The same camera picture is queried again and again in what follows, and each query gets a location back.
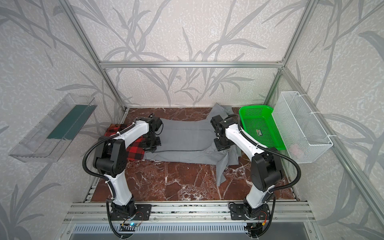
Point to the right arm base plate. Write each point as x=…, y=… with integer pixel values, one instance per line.
x=240, y=211

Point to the grey long sleeve shirt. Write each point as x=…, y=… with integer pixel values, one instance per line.
x=193, y=142

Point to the aluminium frame horizontal bar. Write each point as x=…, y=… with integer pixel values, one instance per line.
x=182, y=64

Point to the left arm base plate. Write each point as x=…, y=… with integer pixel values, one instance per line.
x=141, y=213

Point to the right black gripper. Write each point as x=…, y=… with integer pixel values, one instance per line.
x=222, y=144

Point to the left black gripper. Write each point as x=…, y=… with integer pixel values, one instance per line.
x=153, y=142

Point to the green plastic basket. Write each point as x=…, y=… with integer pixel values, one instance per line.
x=260, y=118

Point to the clear acrylic wall shelf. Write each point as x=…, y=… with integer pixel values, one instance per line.
x=49, y=139

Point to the aluminium mounting rail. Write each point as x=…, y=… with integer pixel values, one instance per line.
x=189, y=212

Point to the pink object in wire basket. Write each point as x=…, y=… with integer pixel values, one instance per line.
x=296, y=151

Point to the red black plaid shirt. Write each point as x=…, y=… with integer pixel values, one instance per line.
x=135, y=151

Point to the white wire mesh basket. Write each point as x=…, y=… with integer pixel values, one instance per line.
x=298, y=124

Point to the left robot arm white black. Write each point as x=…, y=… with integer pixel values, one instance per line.
x=111, y=157

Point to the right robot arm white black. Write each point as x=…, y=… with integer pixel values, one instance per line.
x=266, y=167

